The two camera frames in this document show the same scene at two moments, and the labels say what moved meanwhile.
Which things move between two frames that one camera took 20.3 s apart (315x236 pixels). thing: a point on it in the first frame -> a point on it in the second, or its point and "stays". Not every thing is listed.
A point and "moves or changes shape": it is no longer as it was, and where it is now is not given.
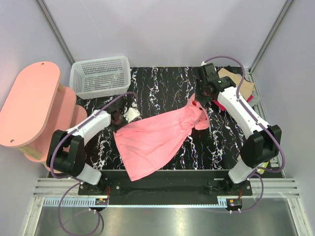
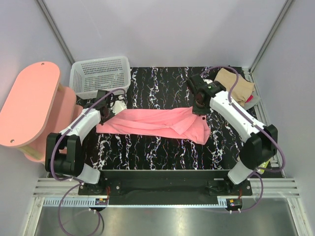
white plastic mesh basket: x=100 y=77 stays
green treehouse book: x=261 y=171 stays
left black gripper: x=114 y=128 -> x=111 y=114
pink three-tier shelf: x=35 y=105 stays
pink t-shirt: x=147 y=145 moves or changes shape
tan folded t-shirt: x=246 y=88 stays
